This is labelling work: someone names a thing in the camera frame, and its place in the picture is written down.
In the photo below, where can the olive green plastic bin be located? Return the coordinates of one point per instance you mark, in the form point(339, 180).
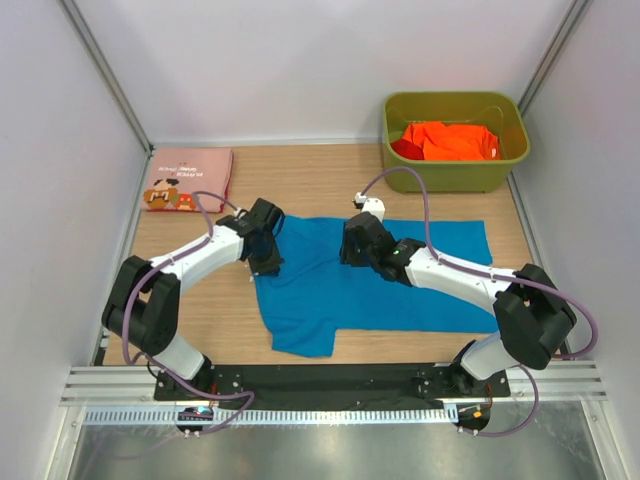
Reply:
point(492, 110)

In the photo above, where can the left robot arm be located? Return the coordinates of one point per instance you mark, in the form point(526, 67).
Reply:
point(143, 305)

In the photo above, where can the blue t shirt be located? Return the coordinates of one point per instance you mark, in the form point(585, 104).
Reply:
point(315, 295)

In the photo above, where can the orange t shirt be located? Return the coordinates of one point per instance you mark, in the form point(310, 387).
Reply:
point(453, 142)

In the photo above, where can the aluminium frame post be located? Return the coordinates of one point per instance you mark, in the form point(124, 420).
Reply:
point(91, 46)
point(569, 23)

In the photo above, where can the aluminium front rail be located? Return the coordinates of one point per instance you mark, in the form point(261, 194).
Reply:
point(560, 381)

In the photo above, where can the left aluminium frame post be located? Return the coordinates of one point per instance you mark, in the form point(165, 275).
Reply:
point(91, 46)

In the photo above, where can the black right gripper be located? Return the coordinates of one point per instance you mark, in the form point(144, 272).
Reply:
point(354, 248)

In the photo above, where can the right aluminium frame post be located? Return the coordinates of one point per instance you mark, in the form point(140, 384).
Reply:
point(569, 23)

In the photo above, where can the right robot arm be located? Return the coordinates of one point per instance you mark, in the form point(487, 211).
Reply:
point(533, 320)

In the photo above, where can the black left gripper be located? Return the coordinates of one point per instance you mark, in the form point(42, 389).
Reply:
point(267, 257)

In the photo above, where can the folded pink t shirt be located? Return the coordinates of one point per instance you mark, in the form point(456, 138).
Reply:
point(175, 173)

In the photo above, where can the red t shirt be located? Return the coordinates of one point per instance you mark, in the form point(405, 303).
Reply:
point(407, 150)

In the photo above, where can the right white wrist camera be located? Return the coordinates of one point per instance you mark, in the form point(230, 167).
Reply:
point(372, 205)

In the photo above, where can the white slotted cable duct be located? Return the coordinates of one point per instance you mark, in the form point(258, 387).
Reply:
point(183, 416)

